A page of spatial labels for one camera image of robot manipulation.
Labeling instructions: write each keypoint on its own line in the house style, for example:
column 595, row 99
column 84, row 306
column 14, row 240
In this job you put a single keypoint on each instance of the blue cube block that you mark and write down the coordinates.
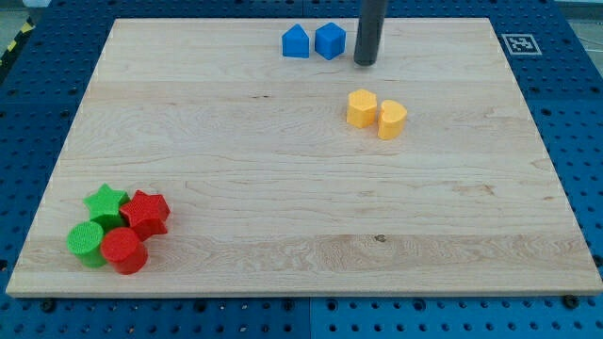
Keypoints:
column 330, row 41

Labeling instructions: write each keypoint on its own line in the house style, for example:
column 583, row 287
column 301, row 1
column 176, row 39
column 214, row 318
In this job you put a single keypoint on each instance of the blue triangle block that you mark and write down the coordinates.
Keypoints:
column 295, row 42

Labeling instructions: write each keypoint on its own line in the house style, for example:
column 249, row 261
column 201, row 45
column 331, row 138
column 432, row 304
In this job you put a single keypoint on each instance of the light wooden board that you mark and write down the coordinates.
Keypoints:
column 273, row 194

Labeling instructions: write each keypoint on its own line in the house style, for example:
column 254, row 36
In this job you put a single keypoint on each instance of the yellow hexagon block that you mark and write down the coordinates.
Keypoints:
column 361, row 109

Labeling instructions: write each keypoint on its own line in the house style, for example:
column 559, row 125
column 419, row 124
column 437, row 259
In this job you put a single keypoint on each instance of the yellow heart block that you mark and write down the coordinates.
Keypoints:
column 391, row 120

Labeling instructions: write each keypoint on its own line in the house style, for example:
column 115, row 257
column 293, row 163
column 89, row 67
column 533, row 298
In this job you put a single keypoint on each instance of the red star block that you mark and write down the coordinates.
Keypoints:
column 146, row 214

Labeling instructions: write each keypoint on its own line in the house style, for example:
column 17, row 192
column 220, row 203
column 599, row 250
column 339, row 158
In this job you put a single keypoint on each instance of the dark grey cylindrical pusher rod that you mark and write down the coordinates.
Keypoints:
column 369, row 31

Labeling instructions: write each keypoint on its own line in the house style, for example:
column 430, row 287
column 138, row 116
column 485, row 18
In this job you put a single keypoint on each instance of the red cylinder block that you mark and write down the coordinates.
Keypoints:
column 124, row 251

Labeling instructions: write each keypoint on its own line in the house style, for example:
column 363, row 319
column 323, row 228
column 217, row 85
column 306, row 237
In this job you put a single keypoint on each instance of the green star block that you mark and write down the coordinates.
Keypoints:
column 104, row 207

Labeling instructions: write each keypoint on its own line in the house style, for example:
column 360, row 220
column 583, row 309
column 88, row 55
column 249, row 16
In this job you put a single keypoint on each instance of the green cylinder block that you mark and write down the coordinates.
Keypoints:
column 84, row 241

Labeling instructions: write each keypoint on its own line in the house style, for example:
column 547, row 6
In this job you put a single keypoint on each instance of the white fiducial marker tag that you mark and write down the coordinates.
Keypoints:
column 520, row 44

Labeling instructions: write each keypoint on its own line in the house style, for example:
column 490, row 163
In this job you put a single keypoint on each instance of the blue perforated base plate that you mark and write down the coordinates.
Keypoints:
column 43, row 89

